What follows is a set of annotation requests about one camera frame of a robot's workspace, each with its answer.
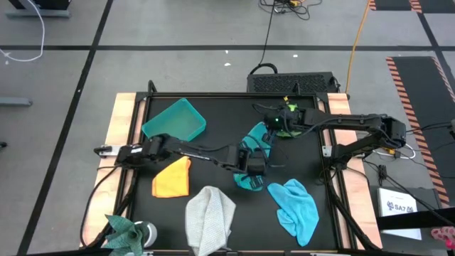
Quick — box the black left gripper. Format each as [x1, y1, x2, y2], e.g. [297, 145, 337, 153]
[235, 146, 267, 190]

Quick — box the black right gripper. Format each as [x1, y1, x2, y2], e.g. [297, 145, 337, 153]
[264, 109, 304, 144]

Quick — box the lime green microfiber towel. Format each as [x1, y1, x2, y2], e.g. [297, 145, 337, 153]
[275, 102, 303, 139]

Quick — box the teal microfiber towel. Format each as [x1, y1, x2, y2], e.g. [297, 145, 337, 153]
[232, 122, 274, 193]

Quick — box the sky blue microfiber towel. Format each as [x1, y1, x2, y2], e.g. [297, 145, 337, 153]
[267, 178, 320, 247]

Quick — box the grey waffle-weave towel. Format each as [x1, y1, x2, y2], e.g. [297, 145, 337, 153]
[184, 185, 237, 256]

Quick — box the teal plastic bin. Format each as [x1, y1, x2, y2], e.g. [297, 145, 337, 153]
[141, 97, 208, 143]

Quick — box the orange microfiber towel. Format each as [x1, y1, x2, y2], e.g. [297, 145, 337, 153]
[151, 154, 192, 198]

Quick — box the black perforated computer case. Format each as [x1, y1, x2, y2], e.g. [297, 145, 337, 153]
[246, 71, 338, 95]

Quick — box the white SA7 printed sheet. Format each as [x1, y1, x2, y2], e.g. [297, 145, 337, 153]
[376, 187, 423, 242]

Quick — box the dark green cloth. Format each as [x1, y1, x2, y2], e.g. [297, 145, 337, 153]
[102, 213, 151, 256]

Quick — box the black hazard-striped floor mat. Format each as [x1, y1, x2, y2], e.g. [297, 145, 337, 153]
[368, 0, 413, 11]
[408, 0, 455, 14]
[385, 55, 455, 209]

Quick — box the pink patterned object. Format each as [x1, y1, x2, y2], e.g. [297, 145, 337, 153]
[430, 226, 455, 252]

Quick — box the grey desk foot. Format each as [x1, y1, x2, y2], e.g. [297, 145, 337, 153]
[5, 9, 72, 19]
[0, 96, 33, 107]

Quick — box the black table frame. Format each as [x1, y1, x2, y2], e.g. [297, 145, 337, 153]
[122, 80, 353, 256]

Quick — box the black power cable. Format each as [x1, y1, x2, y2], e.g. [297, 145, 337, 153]
[248, 0, 279, 75]

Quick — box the black corrugated cable conduit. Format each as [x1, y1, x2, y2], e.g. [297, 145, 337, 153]
[90, 166, 140, 250]
[323, 170, 382, 252]

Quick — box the yellow extension cord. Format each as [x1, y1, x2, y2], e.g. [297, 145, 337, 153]
[345, 0, 373, 94]

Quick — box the black cable bundle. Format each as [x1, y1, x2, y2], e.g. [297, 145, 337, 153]
[259, 0, 323, 21]

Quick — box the white cable loop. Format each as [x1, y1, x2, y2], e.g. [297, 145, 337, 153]
[371, 142, 417, 161]

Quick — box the black frame bar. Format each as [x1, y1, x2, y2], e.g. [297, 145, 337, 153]
[375, 207, 455, 231]

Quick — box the white floor cable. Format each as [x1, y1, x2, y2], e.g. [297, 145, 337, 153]
[0, 0, 46, 63]

